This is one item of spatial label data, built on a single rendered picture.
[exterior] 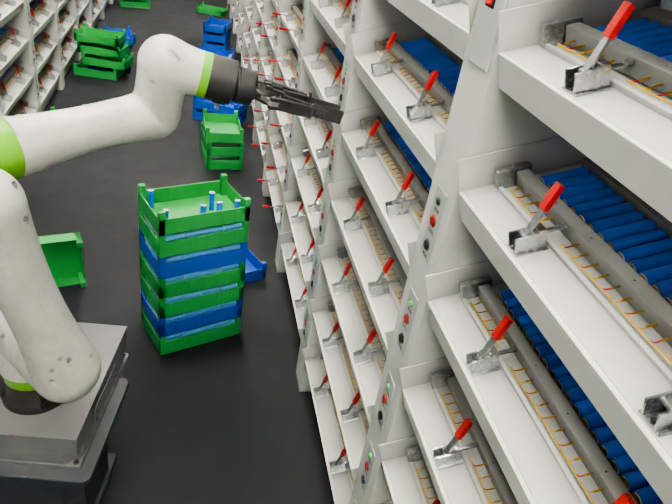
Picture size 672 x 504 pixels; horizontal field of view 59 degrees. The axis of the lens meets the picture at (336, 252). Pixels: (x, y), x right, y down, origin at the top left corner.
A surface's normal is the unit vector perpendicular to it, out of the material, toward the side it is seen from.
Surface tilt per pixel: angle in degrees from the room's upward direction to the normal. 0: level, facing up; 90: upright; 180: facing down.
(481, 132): 90
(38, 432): 2
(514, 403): 18
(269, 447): 0
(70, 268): 90
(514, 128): 90
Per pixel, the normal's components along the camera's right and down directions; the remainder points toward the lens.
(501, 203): -0.15, -0.81
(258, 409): 0.15, -0.84
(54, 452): 0.00, 0.53
